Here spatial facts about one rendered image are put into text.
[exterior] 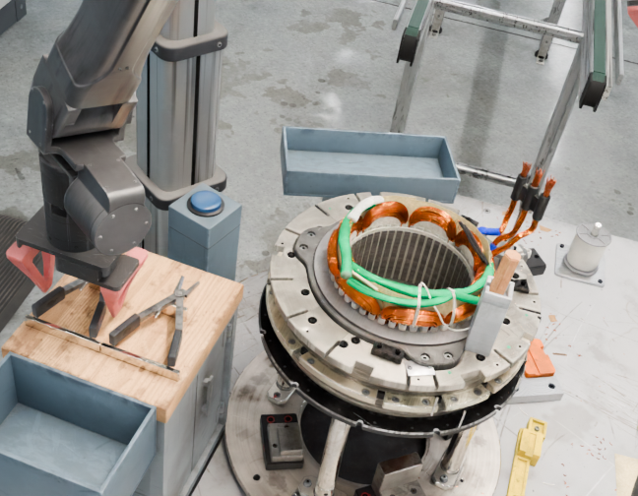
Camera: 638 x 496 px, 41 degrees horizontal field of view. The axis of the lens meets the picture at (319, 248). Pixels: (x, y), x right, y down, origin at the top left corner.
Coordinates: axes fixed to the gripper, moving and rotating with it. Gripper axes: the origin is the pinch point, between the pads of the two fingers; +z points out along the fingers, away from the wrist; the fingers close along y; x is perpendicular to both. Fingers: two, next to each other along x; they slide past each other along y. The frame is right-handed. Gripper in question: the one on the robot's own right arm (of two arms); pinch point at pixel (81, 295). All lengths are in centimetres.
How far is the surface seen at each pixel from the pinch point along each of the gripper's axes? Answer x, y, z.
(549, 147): 183, 55, 80
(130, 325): -1.8, 6.8, -0.3
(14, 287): 83, -74, 109
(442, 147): 53, 30, 4
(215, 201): 26.4, 4.4, 4.8
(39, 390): -8.5, -0.4, 6.5
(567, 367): 44, 59, 31
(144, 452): -11.0, 13.0, 6.6
